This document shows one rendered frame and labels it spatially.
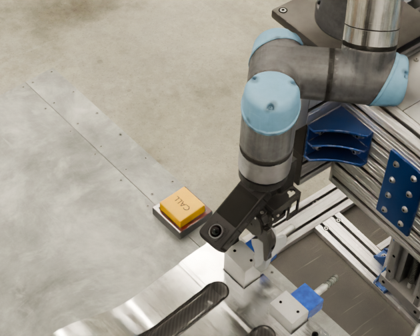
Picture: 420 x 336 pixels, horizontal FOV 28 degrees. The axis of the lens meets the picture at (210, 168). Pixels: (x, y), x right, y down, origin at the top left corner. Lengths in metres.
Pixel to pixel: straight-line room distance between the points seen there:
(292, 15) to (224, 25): 1.62
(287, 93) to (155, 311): 0.45
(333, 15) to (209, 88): 1.46
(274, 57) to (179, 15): 2.12
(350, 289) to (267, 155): 1.12
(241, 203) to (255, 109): 0.18
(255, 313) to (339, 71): 0.41
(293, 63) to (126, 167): 0.58
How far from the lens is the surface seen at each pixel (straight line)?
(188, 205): 1.53
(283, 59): 1.16
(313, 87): 1.17
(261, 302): 1.35
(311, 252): 2.25
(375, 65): 1.16
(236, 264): 1.33
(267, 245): 1.25
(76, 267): 1.51
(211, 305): 1.35
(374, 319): 2.17
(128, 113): 2.88
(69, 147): 1.69
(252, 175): 1.16
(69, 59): 3.11
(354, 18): 1.16
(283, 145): 1.12
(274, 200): 1.24
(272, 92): 1.08
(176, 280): 1.37
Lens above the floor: 2.03
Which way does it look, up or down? 49 degrees down
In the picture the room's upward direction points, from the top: 1 degrees clockwise
